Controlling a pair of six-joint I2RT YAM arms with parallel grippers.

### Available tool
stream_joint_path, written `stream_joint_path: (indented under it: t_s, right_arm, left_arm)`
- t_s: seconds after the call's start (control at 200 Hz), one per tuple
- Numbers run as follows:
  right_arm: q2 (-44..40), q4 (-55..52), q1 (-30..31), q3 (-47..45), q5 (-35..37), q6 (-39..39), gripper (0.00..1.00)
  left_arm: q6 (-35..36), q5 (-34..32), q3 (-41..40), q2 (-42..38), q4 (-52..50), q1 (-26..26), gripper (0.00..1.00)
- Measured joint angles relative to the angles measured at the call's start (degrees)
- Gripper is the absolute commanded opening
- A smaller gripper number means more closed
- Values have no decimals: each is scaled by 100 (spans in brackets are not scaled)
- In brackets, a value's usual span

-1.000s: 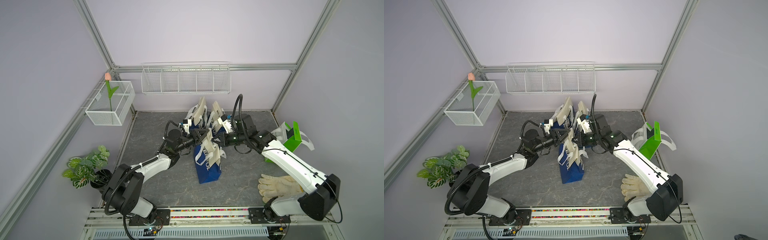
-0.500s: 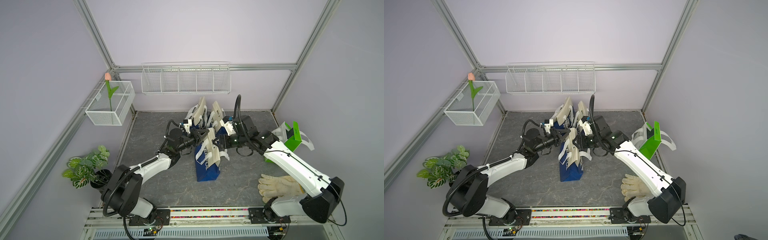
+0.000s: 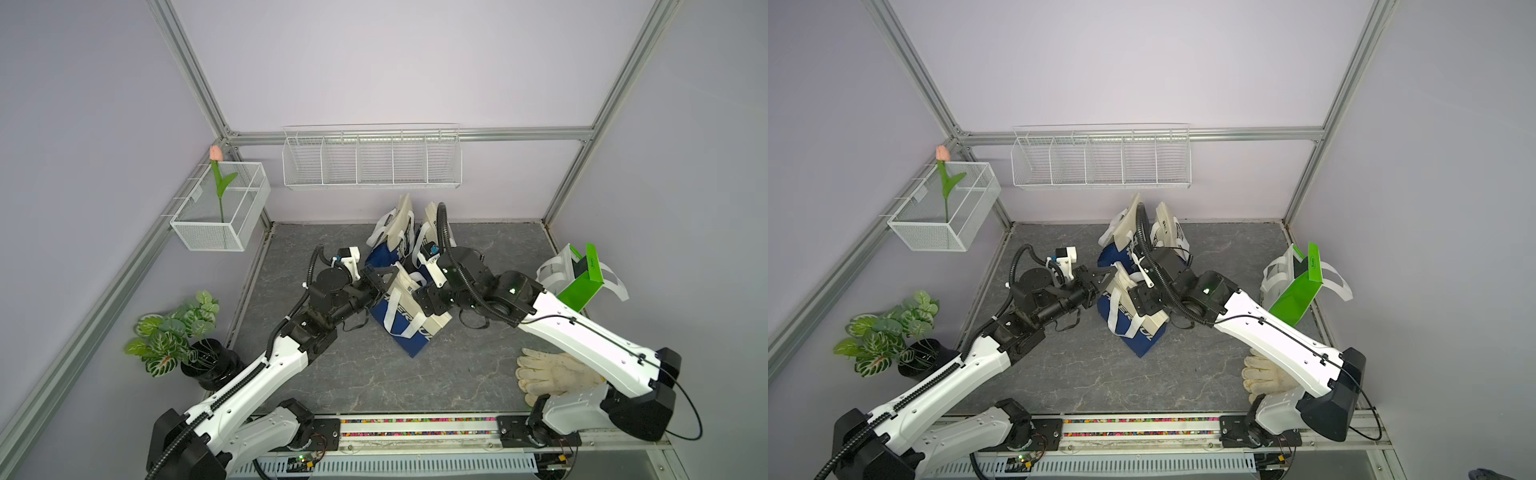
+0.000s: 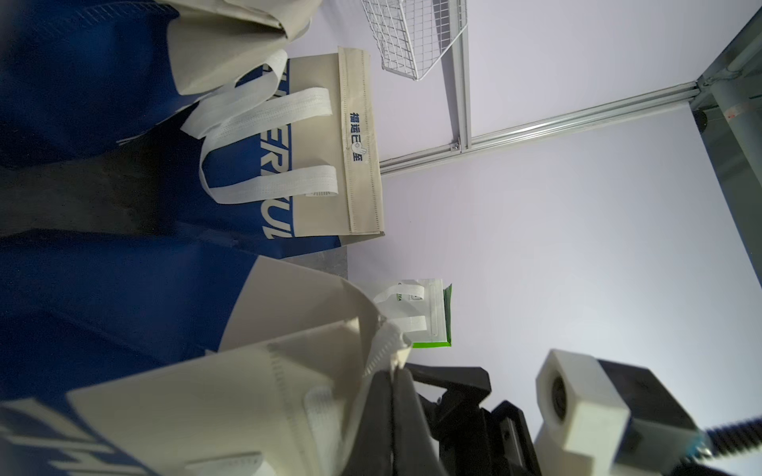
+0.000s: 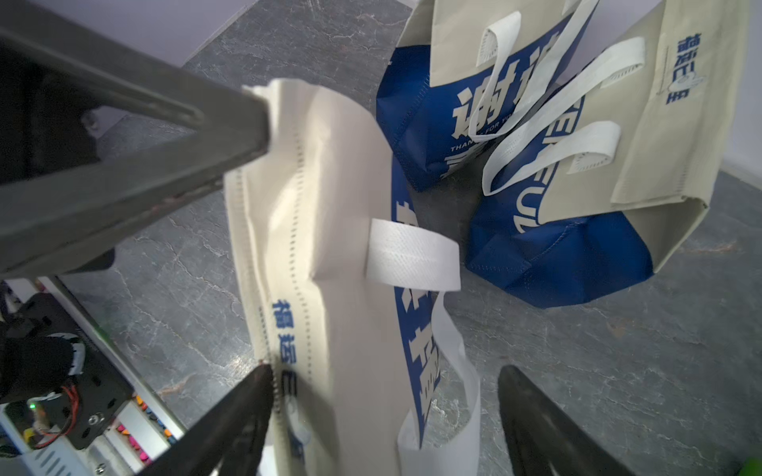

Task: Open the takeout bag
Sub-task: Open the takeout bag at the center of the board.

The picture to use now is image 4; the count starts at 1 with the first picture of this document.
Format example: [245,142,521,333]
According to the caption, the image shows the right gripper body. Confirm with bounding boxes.
[406,364,542,476]

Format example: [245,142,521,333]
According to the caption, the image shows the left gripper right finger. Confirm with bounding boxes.
[392,369,446,476]

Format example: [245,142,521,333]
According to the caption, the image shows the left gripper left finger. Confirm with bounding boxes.
[341,371,393,476]

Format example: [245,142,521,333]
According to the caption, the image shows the green and white takeout bag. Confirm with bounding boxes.
[372,279,452,348]

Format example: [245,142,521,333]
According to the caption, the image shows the blue beige takeout bag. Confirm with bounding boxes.
[1,231,410,475]

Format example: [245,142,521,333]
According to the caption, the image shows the back right blue beige bag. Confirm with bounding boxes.
[158,48,385,258]

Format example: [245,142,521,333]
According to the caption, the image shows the back left blue beige bag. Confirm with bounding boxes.
[1,1,319,169]

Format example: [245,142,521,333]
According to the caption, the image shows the long white wire basket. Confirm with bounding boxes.
[361,0,468,81]

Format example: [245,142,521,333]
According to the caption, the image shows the aluminium frame rail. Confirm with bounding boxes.
[378,0,762,287]

